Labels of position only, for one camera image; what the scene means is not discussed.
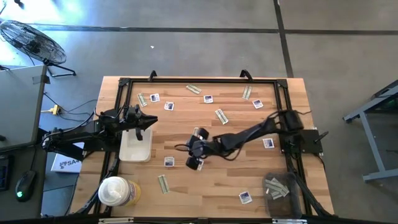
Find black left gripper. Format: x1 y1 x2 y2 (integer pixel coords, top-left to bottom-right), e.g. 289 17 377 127
121 105 159 141

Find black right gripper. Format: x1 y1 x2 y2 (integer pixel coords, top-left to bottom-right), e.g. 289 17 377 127
185 126 217 171

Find white plastic bin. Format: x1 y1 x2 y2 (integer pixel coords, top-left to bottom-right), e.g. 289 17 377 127
119 126 154 163

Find black rig beam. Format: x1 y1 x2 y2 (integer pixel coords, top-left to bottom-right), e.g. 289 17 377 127
40 213 398 224

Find white-lidded yellow wipes canister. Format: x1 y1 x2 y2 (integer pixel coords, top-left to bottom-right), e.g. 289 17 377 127
98 175 142 207

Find black support strut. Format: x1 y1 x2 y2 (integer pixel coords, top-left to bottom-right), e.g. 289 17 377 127
46 146 85 162

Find white printed cardboard box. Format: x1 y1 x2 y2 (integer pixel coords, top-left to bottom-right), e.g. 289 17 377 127
50 142 84 174

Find dark translucent plastic bin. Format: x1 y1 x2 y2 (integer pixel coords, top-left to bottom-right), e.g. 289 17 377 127
262 171 303 218

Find grey tape piece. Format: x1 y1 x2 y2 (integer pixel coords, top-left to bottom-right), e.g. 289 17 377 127
32 74 50 85

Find dark grey desk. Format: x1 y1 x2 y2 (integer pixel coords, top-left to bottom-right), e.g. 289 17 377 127
0 143 48 218

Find black computer mouse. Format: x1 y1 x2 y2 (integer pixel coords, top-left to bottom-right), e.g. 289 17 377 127
15 170 37 202

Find black floor fan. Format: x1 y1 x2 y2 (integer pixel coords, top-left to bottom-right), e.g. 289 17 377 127
0 19 77 78

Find black keyboard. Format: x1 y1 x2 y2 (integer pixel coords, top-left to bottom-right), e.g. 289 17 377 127
0 154 11 192

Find grey metal table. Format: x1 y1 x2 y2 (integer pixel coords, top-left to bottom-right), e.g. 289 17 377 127
343 79 398 184

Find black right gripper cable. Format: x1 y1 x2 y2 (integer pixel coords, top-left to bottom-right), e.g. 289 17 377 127
174 142 193 154

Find silver metal bracket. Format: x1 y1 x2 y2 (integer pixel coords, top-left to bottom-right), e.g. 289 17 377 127
98 217 134 224
272 218 308 224

